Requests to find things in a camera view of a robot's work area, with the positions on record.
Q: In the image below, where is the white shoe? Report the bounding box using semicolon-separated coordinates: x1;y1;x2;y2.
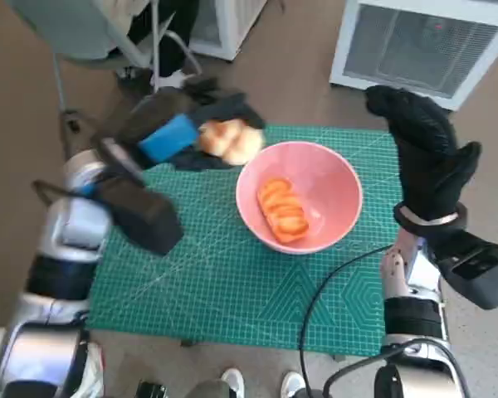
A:
220;367;247;398
281;370;306;398

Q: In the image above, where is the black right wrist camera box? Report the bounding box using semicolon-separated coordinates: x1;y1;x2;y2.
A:
422;230;498;311

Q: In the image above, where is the large white mesh enclosure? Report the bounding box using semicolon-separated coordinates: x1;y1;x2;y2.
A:
330;0;498;112

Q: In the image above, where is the green cutting mat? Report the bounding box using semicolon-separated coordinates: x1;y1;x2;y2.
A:
85;125;402;357

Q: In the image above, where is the pink bowl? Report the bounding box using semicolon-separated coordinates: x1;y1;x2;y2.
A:
235;140;364;255

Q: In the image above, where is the round toy bread bun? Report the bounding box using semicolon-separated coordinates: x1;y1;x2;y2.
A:
198;118;265;166

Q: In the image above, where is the person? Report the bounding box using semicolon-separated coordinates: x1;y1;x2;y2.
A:
115;0;200;90

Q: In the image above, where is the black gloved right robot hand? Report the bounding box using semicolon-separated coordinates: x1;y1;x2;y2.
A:
364;85;482;223

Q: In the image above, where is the black glossy device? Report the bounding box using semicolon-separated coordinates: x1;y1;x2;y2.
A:
135;380;168;398

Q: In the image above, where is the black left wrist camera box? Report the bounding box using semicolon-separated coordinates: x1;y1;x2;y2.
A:
95;138;183;256

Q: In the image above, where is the grey office chair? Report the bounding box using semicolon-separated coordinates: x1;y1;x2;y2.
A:
6;0;203;129

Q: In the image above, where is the long striped toy bread loaf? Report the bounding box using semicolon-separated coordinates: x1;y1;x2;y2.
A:
256;177;310;245

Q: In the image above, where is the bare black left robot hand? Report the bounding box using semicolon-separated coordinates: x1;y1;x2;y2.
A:
120;76;269;171

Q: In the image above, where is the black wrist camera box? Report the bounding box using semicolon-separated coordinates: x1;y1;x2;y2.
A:
422;230;498;311
95;138;183;256

